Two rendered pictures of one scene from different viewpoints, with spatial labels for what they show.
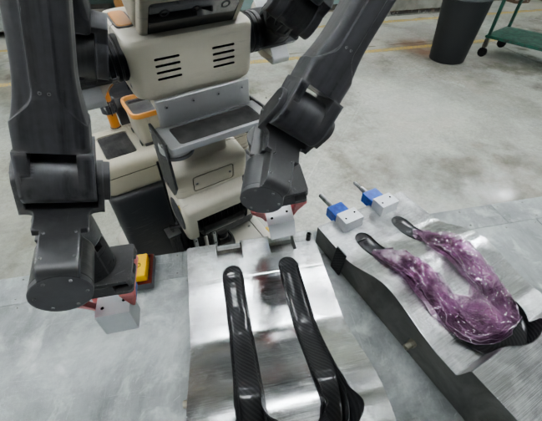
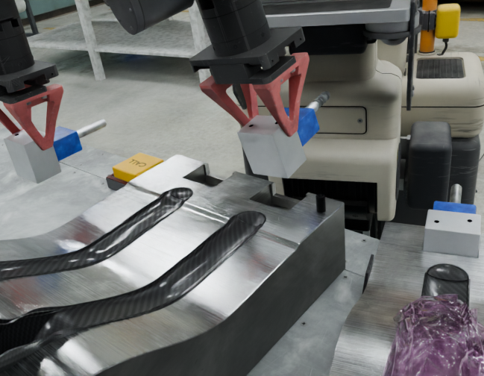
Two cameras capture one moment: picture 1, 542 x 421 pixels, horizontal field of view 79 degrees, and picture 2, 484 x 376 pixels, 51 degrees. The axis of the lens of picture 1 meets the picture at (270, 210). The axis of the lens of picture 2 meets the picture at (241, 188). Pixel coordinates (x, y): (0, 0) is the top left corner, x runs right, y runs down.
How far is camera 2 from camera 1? 47 cm
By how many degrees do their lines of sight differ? 45
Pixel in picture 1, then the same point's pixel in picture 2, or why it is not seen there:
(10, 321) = not seen: hidden behind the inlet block
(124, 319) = (23, 157)
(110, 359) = (36, 232)
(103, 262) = (0, 53)
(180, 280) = not seen: hidden behind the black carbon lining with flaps
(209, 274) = (156, 183)
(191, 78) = not seen: outside the picture
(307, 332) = (155, 302)
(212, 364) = (29, 248)
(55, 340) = (33, 195)
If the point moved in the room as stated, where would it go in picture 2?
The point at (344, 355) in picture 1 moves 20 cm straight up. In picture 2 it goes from (118, 334) to (33, 69)
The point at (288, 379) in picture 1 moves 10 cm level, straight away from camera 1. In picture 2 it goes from (28, 295) to (143, 248)
